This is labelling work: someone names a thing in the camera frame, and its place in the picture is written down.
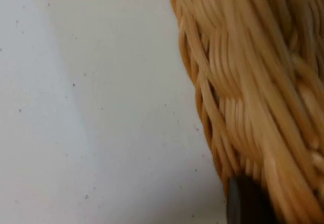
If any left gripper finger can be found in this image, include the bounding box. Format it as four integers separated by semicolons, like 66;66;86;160
227;175;273;224

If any pale brown wicker basket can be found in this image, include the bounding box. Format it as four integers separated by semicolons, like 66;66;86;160
167;0;324;224

